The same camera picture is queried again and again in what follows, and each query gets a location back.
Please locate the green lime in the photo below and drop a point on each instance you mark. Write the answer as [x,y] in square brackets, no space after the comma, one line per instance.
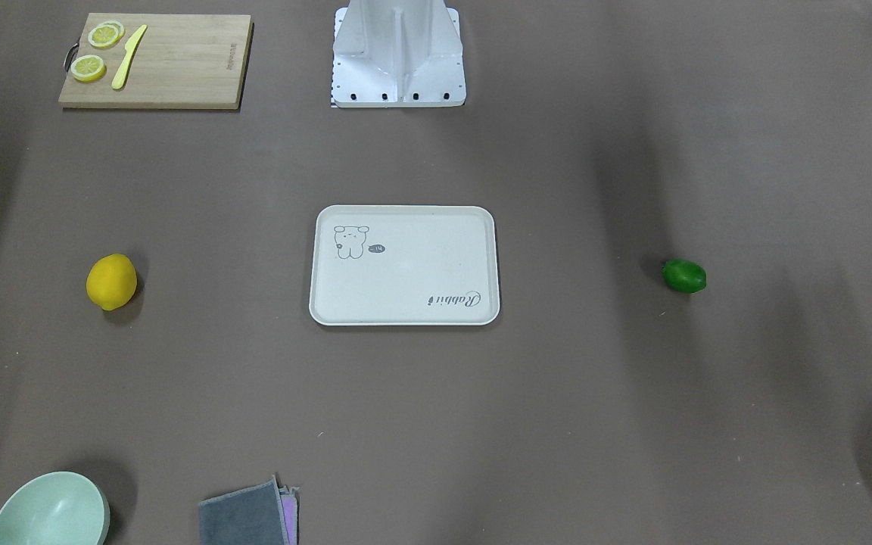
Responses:
[684,276]

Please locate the yellow lemon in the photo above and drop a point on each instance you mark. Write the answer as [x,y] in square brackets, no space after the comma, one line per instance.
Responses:
[112,281]

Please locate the white rabbit tray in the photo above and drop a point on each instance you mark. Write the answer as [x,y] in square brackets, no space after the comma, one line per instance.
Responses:
[404,265]

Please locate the grey folded cloth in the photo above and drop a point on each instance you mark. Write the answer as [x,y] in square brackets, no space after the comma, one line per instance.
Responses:
[262,514]

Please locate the yellow plastic knife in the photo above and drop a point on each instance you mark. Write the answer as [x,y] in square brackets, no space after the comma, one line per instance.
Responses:
[123,70]

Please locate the wooden cutting board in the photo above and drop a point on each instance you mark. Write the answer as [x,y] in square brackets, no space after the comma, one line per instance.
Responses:
[185,61]

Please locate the lemon slice lower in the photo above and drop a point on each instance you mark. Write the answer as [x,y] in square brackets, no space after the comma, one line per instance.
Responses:
[87,68]

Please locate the lemon slice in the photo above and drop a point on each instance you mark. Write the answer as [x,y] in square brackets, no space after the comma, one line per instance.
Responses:
[87,68]
[106,34]

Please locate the lemon slice upper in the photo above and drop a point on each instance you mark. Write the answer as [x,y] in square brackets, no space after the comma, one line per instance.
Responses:
[106,34]

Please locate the mint green bowl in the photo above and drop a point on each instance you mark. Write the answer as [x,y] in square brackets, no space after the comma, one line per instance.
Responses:
[56,508]

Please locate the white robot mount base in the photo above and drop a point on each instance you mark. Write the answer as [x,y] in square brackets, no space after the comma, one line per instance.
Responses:
[389,54]

